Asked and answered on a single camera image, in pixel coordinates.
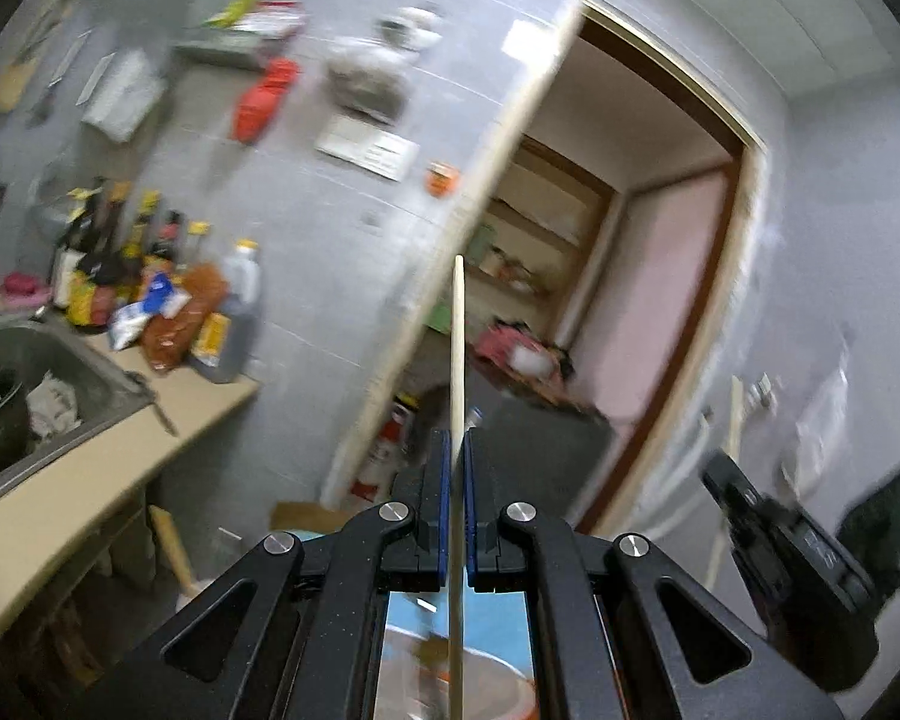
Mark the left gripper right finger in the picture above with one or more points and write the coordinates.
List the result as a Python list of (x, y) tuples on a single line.
[(617, 628)]

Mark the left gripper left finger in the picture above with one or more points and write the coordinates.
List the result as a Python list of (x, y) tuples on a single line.
[(295, 628)]

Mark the steel kitchen sink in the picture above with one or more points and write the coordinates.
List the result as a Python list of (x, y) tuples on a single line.
[(74, 392)]

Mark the red fire extinguisher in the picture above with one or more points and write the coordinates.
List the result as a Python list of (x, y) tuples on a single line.
[(386, 454)]

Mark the white bowl on cabinet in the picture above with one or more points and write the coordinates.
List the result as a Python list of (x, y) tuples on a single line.
[(532, 363)]

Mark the large oil bottle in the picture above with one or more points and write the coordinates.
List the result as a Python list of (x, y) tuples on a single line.
[(222, 347)]

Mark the orange spice packet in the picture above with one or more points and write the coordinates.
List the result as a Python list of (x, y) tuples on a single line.
[(166, 339)]

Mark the wooden shelf unit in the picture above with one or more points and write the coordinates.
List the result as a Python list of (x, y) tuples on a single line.
[(528, 250)]

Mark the dark soy sauce bottle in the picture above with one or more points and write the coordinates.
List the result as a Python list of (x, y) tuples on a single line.
[(78, 238)]

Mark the red plastic bag hanging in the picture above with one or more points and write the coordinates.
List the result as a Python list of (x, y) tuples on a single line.
[(259, 104)]

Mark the clear bag of dried goods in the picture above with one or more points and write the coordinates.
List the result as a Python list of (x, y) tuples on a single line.
[(368, 78)]

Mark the white mesh bag on wall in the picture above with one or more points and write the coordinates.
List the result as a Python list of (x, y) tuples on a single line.
[(820, 429)]

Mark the orange wall hook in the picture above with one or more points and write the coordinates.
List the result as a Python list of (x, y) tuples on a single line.
[(440, 179)]

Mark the white wall socket plate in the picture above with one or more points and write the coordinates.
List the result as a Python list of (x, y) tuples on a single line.
[(368, 147)]

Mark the grey wall shelf rack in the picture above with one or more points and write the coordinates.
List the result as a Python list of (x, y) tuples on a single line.
[(246, 40)]

